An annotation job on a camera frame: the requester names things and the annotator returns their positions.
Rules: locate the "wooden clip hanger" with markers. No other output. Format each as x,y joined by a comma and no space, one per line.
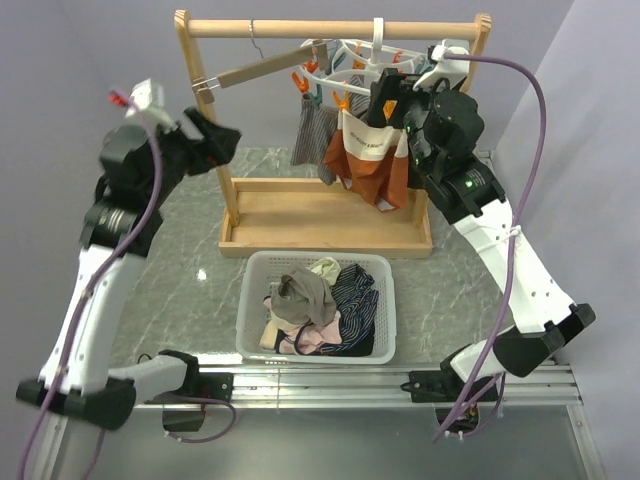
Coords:
316,52

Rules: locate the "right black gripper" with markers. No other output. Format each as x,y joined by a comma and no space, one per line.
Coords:
393,87

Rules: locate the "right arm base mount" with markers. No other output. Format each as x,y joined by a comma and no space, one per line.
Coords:
450,395

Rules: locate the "wooden clothes rack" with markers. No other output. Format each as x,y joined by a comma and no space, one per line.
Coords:
303,214

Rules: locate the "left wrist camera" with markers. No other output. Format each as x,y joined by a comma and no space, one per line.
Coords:
144,105

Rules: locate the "pink underwear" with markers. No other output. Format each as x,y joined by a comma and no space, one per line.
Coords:
285,338

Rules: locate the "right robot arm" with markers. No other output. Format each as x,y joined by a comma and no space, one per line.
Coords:
442,126

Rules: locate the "white plastic laundry basket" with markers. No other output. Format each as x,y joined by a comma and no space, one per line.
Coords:
263,274

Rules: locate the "pale yellow underwear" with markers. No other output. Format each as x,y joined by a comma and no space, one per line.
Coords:
328,268

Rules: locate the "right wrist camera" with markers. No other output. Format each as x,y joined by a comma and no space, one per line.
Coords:
455,71

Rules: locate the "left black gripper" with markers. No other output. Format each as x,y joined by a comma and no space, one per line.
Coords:
216,149

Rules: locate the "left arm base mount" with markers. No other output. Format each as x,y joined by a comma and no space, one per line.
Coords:
185,411

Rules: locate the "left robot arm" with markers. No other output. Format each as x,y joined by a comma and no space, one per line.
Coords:
140,168

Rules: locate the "aluminium rail frame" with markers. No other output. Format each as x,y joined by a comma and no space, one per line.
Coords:
288,420

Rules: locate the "olive green underwear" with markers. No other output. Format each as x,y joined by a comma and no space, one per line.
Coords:
415,180

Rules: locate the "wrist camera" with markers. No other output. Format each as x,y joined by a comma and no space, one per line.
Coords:
144,105
455,71

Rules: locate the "orange white underwear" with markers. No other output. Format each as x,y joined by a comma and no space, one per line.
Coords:
370,162

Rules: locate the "dark striped underwear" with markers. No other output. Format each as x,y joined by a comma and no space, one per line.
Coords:
356,300

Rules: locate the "beige underwear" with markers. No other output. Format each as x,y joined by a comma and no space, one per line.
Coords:
303,297

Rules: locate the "grey striped underwear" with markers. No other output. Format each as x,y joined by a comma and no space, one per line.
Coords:
316,128

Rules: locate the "white round clip hanger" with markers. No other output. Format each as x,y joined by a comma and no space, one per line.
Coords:
352,66

